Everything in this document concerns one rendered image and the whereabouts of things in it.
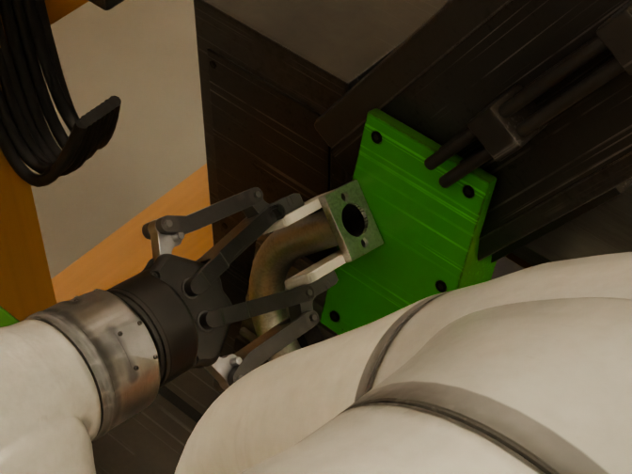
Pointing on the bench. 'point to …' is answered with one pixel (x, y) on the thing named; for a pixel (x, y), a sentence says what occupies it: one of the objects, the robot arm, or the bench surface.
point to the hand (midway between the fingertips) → (315, 237)
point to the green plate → (409, 228)
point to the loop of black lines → (31, 131)
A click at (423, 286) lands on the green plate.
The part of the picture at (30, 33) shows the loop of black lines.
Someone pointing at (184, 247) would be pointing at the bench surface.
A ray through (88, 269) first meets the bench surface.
